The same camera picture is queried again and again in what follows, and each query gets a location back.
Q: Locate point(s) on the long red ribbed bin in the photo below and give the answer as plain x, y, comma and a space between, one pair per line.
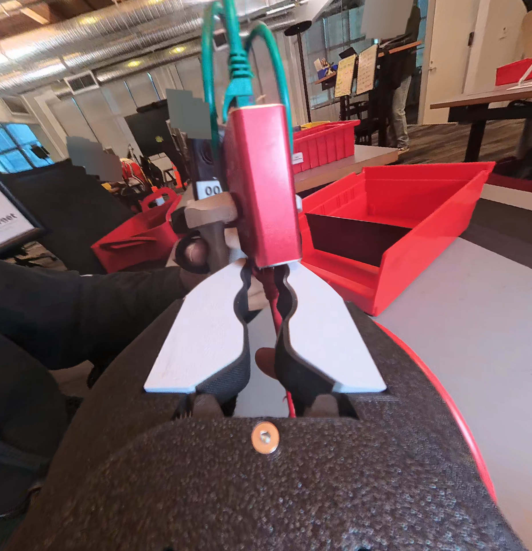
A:
326, 146

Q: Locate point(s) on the person's left forearm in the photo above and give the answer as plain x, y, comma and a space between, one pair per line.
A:
76, 310

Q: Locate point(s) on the person's left hand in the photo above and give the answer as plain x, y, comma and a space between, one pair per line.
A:
193, 255

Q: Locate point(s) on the easel board yellow sheet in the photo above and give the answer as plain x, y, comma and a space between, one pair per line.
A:
344, 75

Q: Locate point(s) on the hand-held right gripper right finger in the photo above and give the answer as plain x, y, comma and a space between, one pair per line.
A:
334, 344

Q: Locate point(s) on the black bin divider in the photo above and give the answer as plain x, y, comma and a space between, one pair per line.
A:
356, 239

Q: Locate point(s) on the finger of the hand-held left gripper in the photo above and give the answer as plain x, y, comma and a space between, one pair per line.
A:
298, 202
214, 211

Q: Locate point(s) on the black framed tag sign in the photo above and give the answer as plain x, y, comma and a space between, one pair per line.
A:
7, 215

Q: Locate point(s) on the red tote bag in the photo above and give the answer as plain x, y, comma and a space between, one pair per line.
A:
132, 241

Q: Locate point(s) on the dark cloth cover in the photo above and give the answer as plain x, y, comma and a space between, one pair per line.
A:
63, 215

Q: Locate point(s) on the black floor lamp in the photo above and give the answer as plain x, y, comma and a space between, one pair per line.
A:
298, 26

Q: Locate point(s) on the easel board white sheet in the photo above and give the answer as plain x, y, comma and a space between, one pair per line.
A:
366, 69

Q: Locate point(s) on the silver ventilation duct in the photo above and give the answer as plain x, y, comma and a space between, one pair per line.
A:
119, 38

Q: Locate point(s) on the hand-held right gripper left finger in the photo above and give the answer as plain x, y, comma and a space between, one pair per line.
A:
201, 340

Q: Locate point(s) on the person's black printed clothing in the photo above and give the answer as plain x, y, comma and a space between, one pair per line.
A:
20, 409

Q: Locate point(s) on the paned window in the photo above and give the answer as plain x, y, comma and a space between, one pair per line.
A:
16, 146

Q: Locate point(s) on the black monitor screen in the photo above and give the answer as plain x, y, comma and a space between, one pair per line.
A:
145, 129

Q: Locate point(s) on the red plastic bin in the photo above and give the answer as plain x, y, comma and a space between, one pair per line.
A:
421, 241
513, 73

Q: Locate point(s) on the wooden desk black legs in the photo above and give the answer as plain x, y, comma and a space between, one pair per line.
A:
485, 101

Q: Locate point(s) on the white door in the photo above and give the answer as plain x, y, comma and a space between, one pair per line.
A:
446, 64

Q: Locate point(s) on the red ethernet adapter box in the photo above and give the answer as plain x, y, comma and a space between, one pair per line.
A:
261, 185

